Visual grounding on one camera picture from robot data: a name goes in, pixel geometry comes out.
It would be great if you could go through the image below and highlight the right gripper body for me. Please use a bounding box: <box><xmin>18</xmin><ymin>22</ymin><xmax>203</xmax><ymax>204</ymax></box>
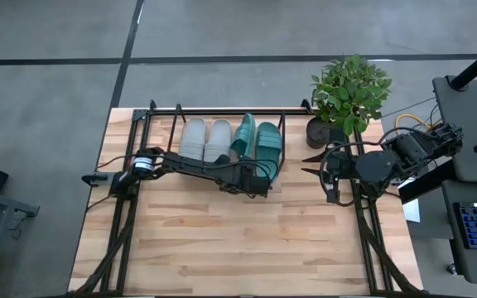
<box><xmin>324</xmin><ymin>150</ymin><xmax>358</xmax><ymax>180</ymax></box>

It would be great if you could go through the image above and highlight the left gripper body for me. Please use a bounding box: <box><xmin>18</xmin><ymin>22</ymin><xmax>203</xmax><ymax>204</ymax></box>
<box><xmin>232</xmin><ymin>171</ymin><xmax>272</xmax><ymax>199</ymax></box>

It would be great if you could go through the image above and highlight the green foam slide sandal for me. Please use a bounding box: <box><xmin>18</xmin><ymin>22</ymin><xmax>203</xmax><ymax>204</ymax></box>
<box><xmin>254</xmin><ymin>121</ymin><xmax>283</xmax><ymax>183</ymax></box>
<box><xmin>229</xmin><ymin>113</ymin><xmax>257</xmax><ymax>161</ymax></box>

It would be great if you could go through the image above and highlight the white foam slide sandal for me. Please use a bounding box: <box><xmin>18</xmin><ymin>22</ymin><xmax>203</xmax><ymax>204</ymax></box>
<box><xmin>178</xmin><ymin>117</ymin><xmax>208</xmax><ymax>161</ymax></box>
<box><xmin>203</xmin><ymin>118</ymin><xmax>234</xmax><ymax>163</ymax></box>

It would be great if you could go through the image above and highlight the black metal shoe shelf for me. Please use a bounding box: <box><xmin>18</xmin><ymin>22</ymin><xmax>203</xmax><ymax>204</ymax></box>
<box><xmin>149</xmin><ymin>98</ymin><xmax>315</xmax><ymax>166</ymax></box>

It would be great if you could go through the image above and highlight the potted green leafy plant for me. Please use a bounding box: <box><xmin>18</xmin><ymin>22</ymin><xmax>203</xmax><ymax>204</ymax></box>
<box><xmin>306</xmin><ymin>53</ymin><xmax>393</xmax><ymax>150</ymax></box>

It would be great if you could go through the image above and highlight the white paper sheet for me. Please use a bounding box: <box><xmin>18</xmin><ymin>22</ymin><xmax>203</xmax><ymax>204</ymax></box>
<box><xmin>402</xmin><ymin>198</ymin><xmax>422</xmax><ymax>224</ymax></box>

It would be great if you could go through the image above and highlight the black flat bar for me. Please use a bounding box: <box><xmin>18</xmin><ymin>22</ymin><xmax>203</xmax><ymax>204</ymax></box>
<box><xmin>397</xmin><ymin>160</ymin><xmax>458</xmax><ymax>204</ymax></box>

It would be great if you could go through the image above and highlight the grey desk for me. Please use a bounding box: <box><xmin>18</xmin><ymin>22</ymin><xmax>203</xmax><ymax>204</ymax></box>
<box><xmin>432</xmin><ymin>75</ymin><xmax>477</xmax><ymax>185</ymax></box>
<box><xmin>441</xmin><ymin>180</ymin><xmax>477</xmax><ymax>286</ymax></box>

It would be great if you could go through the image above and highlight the black round pole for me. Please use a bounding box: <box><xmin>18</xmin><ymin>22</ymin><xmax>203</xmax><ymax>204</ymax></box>
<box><xmin>448</xmin><ymin>37</ymin><xmax>477</xmax><ymax>91</ymax></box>

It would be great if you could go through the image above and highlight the grey metal stand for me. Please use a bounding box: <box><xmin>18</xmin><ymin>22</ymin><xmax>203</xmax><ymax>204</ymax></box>
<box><xmin>0</xmin><ymin>185</ymin><xmax>41</xmax><ymax>298</ymax></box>

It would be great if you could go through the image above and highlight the yellow cable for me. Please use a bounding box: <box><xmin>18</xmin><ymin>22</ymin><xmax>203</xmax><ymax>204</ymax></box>
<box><xmin>394</xmin><ymin>113</ymin><xmax>432</xmax><ymax>132</ymax></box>

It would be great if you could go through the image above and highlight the black aluminium rig frame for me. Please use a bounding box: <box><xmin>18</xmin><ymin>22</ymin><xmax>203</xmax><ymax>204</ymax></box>
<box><xmin>66</xmin><ymin>105</ymin><xmax>428</xmax><ymax>298</ymax></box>

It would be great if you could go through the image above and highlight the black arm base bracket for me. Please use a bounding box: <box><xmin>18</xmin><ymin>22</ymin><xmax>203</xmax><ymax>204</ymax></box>
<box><xmin>81</xmin><ymin>172</ymin><xmax>111</xmax><ymax>187</ymax></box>

